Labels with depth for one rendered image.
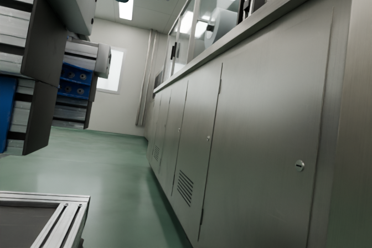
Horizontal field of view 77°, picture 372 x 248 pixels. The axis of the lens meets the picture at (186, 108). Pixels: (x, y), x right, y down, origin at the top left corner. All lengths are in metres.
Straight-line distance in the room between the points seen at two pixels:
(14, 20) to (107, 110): 5.86
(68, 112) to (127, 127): 5.38
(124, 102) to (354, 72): 5.83
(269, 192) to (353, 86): 0.27
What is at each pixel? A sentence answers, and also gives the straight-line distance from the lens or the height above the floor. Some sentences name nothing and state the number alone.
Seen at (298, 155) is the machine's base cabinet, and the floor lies 0.54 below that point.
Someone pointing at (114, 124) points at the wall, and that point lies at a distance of 6.13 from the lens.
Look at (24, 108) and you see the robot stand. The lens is 0.33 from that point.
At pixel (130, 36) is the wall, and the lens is 6.43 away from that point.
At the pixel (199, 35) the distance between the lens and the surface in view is 1.77.
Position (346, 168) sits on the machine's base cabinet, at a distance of 0.47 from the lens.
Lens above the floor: 0.57
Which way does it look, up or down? 3 degrees up
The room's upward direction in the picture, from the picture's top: 8 degrees clockwise
